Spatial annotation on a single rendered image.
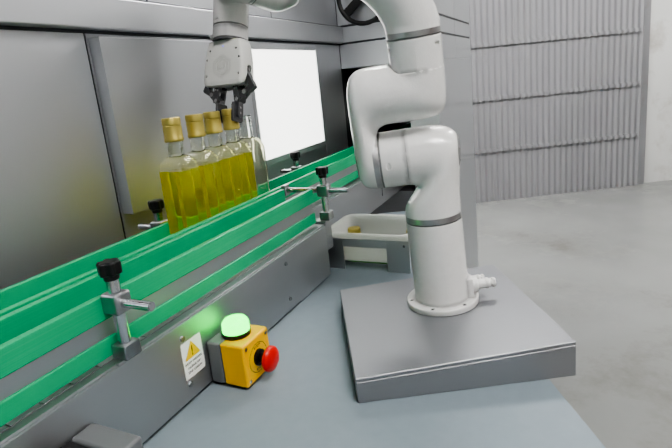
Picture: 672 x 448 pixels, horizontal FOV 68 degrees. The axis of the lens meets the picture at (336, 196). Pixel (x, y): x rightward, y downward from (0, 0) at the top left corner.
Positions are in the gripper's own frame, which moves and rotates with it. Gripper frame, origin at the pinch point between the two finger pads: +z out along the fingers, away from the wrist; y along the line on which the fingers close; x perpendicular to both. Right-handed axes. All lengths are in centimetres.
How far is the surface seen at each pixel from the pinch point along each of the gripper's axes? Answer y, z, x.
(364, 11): -4, -52, 84
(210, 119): 0.6, 2.5, -6.7
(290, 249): 15.3, 28.5, 0.9
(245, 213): 6.1, 21.4, -2.0
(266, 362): 25, 43, -22
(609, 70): 91, -98, 404
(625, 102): 105, -72, 418
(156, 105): -12.1, -0.9, -8.7
